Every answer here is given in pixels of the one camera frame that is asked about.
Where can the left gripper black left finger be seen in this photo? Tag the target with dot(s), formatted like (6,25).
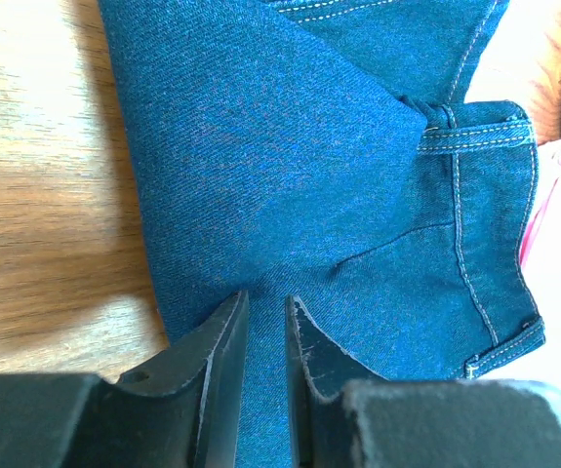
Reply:
(178,409)

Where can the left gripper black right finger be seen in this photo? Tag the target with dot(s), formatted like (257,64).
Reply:
(342,414)

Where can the pink t-shirt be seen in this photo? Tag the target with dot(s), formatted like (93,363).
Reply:
(549,159)

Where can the dark blue denim jeans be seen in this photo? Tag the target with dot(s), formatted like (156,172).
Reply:
(325,149)

